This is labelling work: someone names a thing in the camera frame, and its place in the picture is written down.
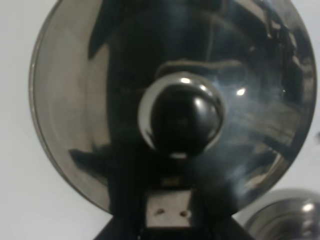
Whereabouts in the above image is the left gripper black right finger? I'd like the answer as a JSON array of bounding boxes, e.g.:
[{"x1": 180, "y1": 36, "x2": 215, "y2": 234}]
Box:
[{"x1": 194, "y1": 185, "x2": 253, "y2": 240}]

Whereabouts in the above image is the far stainless steel teacup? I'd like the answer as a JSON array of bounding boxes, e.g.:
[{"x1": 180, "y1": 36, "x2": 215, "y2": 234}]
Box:
[{"x1": 239, "y1": 189, "x2": 320, "y2": 240}]

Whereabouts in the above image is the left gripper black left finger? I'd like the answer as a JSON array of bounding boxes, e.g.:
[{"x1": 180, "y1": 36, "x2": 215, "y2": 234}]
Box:
[{"x1": 95, "y1": 186, "x2": 150, "y2": 240}]

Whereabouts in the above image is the stainless steel teapot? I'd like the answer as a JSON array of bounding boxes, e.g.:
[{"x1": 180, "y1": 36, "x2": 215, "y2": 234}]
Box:
[{"x1": 29, "y1": 0, "x2": 317, "y2": 225}]

